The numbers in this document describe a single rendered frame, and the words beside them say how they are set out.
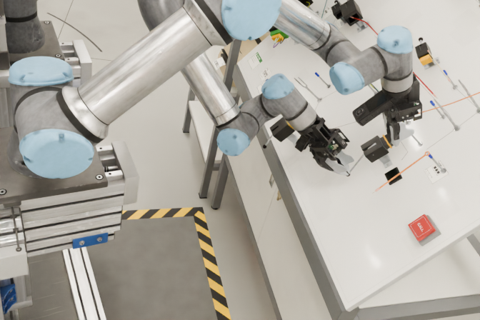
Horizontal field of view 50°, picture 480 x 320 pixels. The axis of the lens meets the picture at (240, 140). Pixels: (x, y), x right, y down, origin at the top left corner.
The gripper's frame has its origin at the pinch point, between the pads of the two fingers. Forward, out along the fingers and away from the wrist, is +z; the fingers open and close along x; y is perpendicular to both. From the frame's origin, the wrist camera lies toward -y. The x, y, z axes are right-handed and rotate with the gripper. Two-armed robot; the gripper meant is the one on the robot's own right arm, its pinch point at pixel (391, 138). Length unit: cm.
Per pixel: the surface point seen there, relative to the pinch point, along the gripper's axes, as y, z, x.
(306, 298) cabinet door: -35, 43, -18
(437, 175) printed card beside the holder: 7.6, 4.1, -12.7
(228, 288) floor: -71, 100, 23
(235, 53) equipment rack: -37, 24, 88
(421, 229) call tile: -2.0, 4.8, -26.1
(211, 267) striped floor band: -76, 99, 35
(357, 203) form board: -13.0, 13.8, -7.9
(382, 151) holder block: -3.2, 1.6, -2.3
